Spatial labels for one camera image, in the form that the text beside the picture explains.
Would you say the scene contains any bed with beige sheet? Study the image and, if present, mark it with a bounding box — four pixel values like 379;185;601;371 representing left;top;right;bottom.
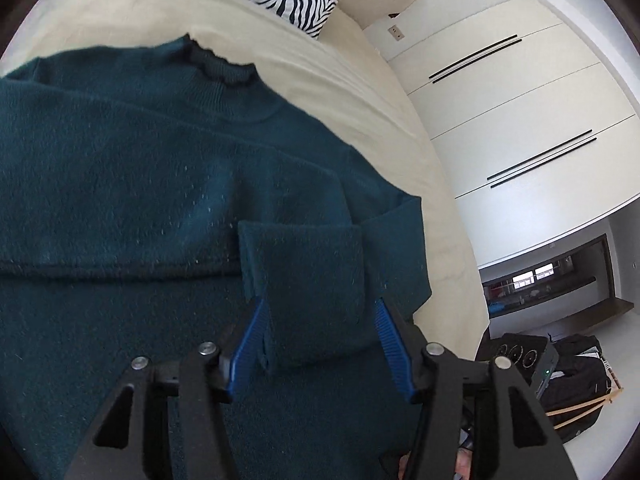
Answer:
0;0;492;356

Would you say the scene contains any black wardrobe handle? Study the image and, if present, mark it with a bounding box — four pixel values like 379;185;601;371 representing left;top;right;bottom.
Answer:
428;34;519;81
432;38;523;84
487;129;594;181
490;135;597;189

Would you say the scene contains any black bag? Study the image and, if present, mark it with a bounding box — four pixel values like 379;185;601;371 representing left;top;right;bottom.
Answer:
541;334;622;444

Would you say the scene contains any dark wooden shelf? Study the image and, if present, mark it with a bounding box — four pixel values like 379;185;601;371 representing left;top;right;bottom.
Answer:
481;234;640;319

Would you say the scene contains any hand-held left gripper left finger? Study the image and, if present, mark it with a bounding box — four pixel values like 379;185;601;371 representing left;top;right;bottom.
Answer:
65;298;271;480

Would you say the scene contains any white wardrobe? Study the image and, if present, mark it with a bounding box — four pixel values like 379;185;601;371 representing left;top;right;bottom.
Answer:
387;0;640;268

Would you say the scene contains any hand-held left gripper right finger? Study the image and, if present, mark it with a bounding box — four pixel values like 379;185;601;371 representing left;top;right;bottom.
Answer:
374;298;577;480

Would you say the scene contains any dark teal sweater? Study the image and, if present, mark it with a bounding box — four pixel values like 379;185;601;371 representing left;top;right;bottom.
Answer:
0;34;433;480

